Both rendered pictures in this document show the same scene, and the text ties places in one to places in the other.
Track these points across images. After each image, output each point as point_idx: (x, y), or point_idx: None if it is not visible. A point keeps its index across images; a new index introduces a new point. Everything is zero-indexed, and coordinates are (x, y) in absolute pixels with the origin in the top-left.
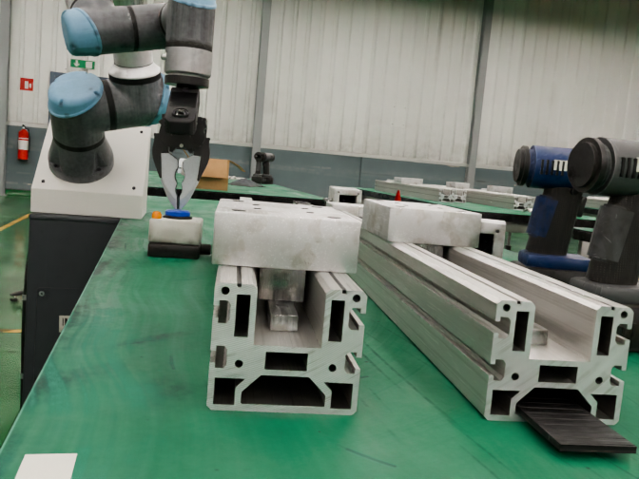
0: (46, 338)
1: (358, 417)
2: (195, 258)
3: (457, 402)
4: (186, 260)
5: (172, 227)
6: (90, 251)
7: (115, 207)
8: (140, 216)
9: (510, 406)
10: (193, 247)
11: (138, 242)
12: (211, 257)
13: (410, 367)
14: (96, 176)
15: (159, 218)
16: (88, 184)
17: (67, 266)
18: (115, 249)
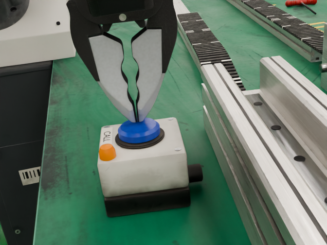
0: (12, 193)
1: None
2: (186, 205)
3: None
4: (175, 222)
5: (139, 169)
6: (30, 103)
7: (44, 50)
8: (73, 54)
9: None
10: (180, 191)
11: (83, 147)
12: (204, 182)
13: None
14: (13, 18)
15: (113, 158)
16: (8, 29)
17: (11, 123)
18: (53, 195)
